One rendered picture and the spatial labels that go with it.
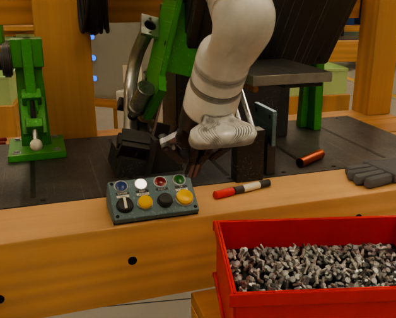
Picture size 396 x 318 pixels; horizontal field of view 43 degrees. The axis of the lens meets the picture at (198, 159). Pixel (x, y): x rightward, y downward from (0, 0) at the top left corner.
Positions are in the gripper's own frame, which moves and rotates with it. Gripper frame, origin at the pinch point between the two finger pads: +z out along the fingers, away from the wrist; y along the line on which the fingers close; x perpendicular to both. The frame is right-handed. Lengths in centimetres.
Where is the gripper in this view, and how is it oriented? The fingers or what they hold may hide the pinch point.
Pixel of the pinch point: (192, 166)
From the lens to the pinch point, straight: 81.1
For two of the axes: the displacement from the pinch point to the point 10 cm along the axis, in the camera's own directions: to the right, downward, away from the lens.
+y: -9.5, 0.9, -2.9
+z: -1.8, 6.0, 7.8
